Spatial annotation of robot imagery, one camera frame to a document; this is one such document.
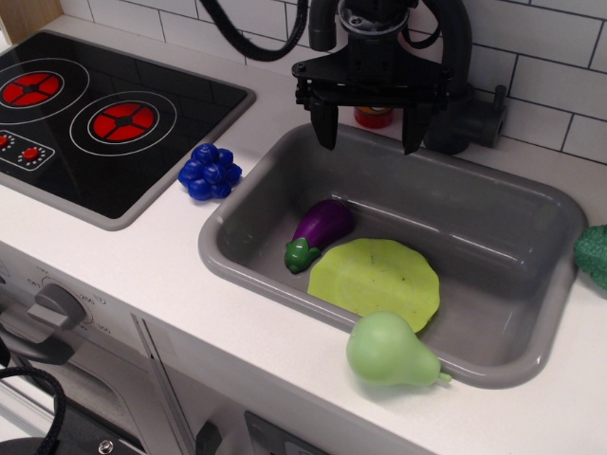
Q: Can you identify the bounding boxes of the black braided cable lower left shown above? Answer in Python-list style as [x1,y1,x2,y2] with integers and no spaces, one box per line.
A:
[0,365,66,455]

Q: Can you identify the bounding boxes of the grey oven knob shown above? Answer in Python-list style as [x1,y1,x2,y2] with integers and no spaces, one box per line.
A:
[28,283,86,331]

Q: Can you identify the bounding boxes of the blue toy blueberries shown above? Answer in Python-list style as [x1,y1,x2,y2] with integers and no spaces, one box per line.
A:
[177,143,242,201]

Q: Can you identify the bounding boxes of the green toy broccoli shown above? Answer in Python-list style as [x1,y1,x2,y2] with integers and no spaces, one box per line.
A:
[574,225,606,289]

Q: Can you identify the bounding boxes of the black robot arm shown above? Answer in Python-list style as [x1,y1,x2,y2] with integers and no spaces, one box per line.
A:
[292,1,453,154]

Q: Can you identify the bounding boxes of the green toy pear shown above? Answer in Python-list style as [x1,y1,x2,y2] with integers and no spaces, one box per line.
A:
[346,312,451,387]

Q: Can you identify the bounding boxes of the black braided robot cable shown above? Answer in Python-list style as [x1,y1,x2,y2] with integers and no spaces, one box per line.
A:
[198,0,310,62]

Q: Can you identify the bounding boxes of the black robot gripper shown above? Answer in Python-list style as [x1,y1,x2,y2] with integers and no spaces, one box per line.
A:
[292,19,452,155]

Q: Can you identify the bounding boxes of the grey plastic sink basin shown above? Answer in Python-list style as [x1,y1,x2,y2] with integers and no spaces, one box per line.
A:
[198,125,587,389]

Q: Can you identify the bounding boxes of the red toy can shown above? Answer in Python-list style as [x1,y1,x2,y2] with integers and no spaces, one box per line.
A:
[354,106,394,129]

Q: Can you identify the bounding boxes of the purple toy eggplant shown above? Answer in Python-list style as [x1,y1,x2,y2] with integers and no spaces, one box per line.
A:
[285,199,355,274]

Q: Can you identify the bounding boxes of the yellow-green plastic plate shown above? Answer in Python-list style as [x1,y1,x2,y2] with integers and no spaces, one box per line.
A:
[307,238,440,333]

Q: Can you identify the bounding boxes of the dark grey toy faucet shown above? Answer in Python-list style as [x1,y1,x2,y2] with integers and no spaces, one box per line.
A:
[405,1,506,155]

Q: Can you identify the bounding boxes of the black toy stove top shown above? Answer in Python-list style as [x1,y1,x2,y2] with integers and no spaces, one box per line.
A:
[1,31,255,230]

